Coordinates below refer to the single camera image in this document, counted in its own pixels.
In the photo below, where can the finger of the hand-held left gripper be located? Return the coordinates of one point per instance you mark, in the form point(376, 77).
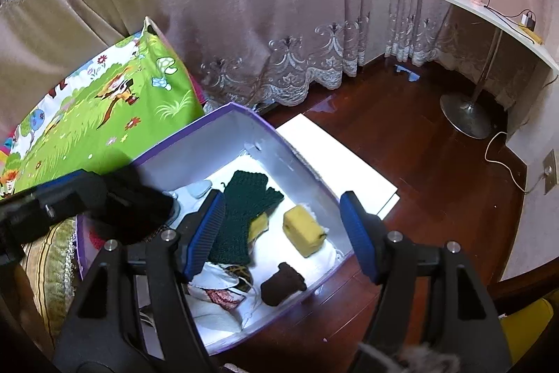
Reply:
point(131, 202)

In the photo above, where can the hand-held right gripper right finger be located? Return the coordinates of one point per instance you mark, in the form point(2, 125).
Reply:
point(360, 237)

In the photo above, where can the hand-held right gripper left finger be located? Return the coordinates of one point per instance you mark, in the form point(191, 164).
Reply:
point(203, 242)

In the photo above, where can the dark green knitted glove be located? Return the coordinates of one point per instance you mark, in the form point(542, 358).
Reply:
point(236, 224)

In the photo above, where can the leopard print cloth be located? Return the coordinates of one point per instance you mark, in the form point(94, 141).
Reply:
point(238, 271)

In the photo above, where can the light blue fleece cloth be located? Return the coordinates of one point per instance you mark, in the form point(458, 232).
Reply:
point(200, 188)

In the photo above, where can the dark red knitted hat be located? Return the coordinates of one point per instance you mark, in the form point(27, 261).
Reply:
point(94, 241)

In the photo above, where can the yellow knitted cloth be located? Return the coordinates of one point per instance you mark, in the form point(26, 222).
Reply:
point(301, 231)

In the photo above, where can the white patterned cloth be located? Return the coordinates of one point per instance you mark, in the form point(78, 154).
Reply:
point(218, 314)

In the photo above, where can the dark brown knitted glove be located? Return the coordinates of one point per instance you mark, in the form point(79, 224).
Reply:
point(279, 285)

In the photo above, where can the purple cardboard box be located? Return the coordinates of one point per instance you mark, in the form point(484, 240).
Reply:
point(279, 154)

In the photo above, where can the striped beige blanket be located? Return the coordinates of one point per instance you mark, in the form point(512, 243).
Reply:
point(48, 268)

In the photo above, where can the white box lid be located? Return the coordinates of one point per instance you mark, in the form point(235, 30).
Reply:
point(340, 163)

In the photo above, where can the green cartoon printed blanket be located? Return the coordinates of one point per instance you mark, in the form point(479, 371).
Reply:
point(109, 115)

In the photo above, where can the small blue floor object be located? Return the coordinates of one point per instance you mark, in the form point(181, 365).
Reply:
point(406, 71)

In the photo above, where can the yellow stool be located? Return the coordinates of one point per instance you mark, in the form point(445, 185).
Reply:
point(528, 322)

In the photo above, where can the white table with metal stand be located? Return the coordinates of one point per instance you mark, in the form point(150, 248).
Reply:
point(480, 17)

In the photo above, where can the yellow flat object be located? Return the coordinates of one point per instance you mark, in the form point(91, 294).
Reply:
point(535, 36)

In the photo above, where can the black power adapter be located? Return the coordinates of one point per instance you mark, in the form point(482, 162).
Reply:
point(529, 22)

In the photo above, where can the wall socket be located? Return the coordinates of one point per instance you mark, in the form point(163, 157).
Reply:
point(549, 172)

